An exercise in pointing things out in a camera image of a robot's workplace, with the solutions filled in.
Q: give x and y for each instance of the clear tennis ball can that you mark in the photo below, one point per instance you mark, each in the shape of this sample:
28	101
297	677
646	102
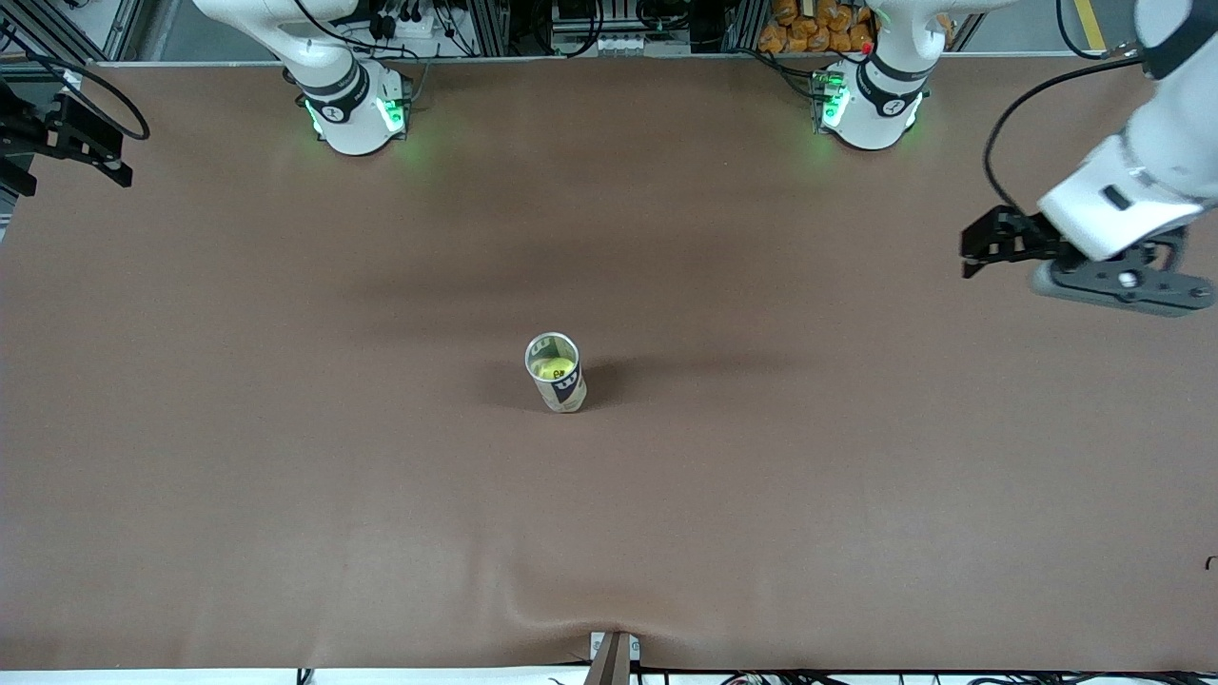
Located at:
563	395

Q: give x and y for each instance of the brown table mat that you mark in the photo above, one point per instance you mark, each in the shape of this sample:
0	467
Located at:
609	533

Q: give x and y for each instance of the yellow tennis ball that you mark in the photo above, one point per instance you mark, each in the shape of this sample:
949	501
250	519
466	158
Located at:
550	366

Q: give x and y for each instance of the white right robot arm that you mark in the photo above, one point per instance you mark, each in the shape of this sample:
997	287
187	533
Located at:
352	124

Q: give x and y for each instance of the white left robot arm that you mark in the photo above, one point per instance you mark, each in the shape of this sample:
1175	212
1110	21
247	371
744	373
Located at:
871	119

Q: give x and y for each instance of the socket strip with black plugs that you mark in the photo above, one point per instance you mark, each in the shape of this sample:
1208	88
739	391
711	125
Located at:
409	24

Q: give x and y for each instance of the aluminium frame rail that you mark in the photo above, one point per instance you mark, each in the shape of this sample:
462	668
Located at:
57	33

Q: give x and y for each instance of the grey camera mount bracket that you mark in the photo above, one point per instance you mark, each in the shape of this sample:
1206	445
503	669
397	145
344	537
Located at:
609	658

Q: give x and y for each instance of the orange netted bag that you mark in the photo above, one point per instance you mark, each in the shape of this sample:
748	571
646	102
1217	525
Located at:
818	27

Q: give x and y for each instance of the white power strip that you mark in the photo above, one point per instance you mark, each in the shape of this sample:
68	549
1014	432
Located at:
618	44

